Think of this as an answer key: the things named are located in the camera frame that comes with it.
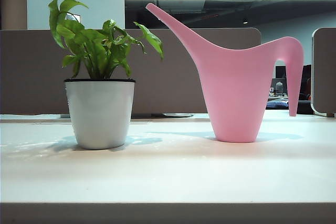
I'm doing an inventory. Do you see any pink plastic watering can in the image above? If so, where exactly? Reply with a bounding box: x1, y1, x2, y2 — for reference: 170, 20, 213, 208
145, 3, 305, 143

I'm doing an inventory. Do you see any white round plant pot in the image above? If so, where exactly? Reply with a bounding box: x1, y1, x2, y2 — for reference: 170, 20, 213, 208
64, 78, 137, 150

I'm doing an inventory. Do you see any green leafy plant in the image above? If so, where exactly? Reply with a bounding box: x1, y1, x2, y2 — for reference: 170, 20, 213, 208
48, 0, 165, 79

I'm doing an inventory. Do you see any grey flat partition foot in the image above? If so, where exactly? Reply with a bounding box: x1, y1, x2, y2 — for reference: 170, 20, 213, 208
152, 113, 194, 118

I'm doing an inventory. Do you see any long brown desk partition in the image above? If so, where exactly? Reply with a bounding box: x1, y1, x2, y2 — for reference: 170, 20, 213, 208
0, 27, 263, 116

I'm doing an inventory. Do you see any blue background cloth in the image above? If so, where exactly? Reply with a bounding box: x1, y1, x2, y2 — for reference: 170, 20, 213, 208
266, 98, 290, 110

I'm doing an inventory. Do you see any black background cushion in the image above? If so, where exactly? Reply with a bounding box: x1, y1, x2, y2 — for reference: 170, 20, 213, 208
298, 93, 314, 114

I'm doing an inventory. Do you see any brown partition with white edge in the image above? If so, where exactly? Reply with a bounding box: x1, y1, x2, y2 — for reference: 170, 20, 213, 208
311, 27, 336, 118

